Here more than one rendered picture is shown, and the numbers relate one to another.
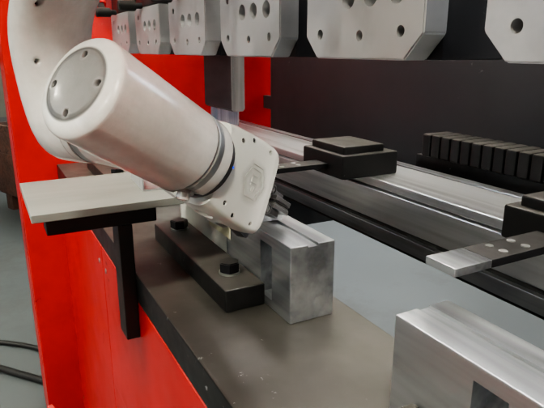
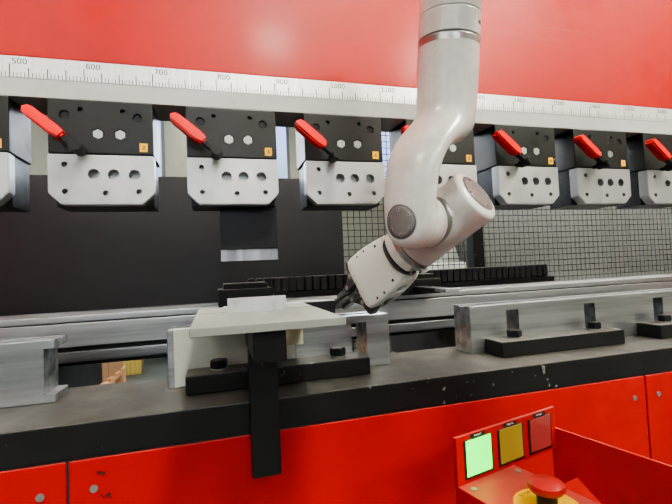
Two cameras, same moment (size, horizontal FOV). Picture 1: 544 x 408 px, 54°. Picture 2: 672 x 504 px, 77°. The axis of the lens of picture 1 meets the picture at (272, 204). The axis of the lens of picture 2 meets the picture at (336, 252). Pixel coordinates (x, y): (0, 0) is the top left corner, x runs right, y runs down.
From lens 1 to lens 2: 93 cm
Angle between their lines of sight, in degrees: 79
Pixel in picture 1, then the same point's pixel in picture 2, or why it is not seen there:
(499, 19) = (504, 192)
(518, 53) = (511, 200)
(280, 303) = (379, 355)
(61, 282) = not seen: outside the picture
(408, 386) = (480, 334)
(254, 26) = (357, 186)
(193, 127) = not seen: hidden behind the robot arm
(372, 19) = not seen: hidden behind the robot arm
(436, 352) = (490, 310)
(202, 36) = (273, 189)
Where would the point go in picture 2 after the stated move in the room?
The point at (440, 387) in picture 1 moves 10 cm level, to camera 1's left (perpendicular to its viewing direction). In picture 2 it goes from (494, 322) to (503, 330)
